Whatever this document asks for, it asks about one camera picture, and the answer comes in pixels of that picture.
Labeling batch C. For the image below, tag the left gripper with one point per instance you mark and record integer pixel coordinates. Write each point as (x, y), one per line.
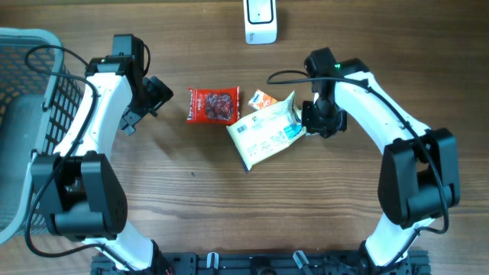
(160, 94)

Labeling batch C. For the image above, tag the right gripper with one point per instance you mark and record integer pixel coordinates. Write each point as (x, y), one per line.
(312, 124)

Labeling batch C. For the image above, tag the red snack bag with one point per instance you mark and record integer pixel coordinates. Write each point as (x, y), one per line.
(214, 106)

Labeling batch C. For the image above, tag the orange small box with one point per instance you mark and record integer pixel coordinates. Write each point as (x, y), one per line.
(261, 100)

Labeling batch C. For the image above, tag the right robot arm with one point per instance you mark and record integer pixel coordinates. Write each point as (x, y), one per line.
(419, 179)

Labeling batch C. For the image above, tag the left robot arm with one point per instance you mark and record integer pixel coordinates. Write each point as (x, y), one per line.
(77, 191)

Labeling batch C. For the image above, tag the white barcode scanner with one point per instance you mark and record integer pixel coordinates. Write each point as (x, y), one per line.
(260, 21)

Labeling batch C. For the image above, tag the grey plastic mesh basket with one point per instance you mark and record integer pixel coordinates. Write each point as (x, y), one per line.
(38, 105)

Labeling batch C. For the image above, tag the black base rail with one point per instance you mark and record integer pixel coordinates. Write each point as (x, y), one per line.
(329, 262)

